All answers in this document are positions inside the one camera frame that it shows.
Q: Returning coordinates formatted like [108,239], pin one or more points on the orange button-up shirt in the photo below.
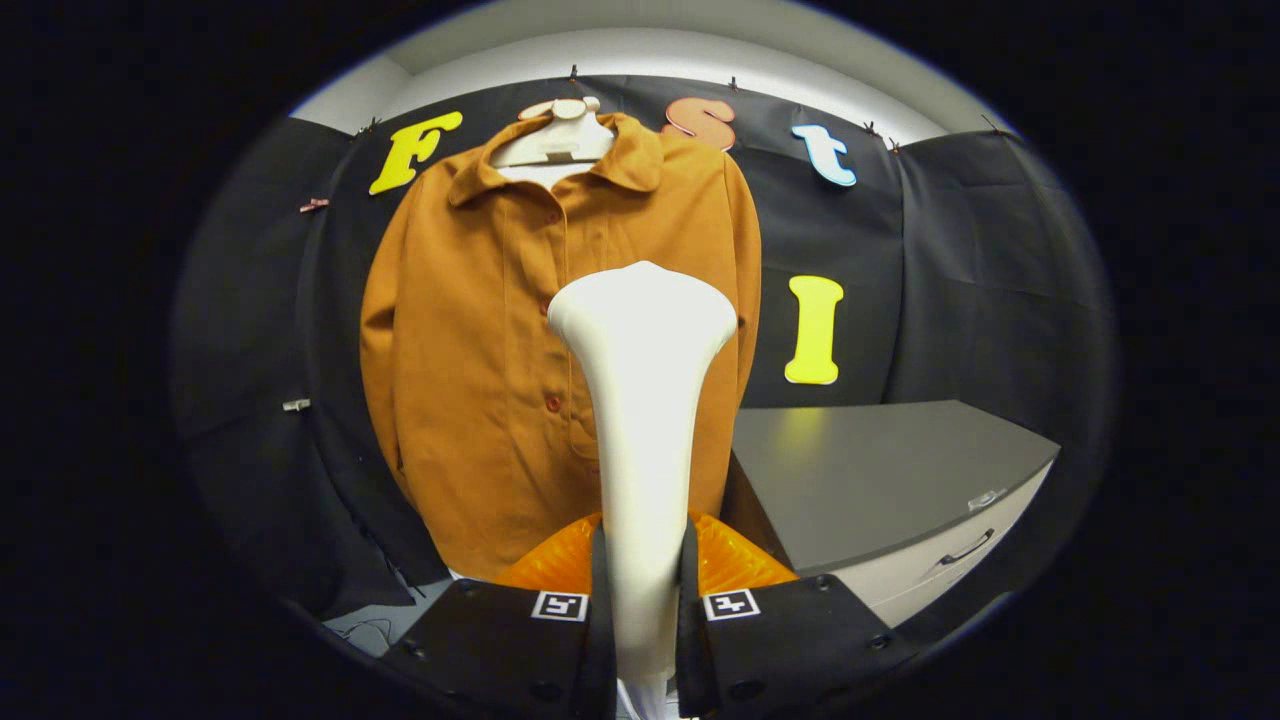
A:
[470,380]

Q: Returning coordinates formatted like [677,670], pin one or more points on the black backdrop cloth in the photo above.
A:
[1000,300]

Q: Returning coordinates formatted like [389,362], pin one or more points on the row of black cloth clips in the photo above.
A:
[573,73]

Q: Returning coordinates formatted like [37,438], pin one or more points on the grey drawer cabinet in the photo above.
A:
[880,470]

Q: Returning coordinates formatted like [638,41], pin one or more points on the pink clip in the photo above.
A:
[313,205]

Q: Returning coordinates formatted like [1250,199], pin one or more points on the white mannequin on stand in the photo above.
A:
[560,145]

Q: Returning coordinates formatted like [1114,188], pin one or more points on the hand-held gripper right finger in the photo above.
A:
[690,650]

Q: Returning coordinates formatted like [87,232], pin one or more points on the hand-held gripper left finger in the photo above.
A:
[600,650]

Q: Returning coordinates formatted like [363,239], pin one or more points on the white garment steamer head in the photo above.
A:
[640,400]

